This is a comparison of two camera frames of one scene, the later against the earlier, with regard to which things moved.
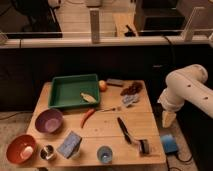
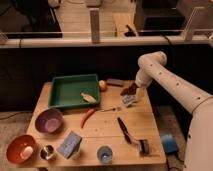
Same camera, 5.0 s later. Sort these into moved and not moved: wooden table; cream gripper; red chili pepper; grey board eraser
Moved: cream gripper
Not moved: red chili pepper; wooden table; grey board eraser
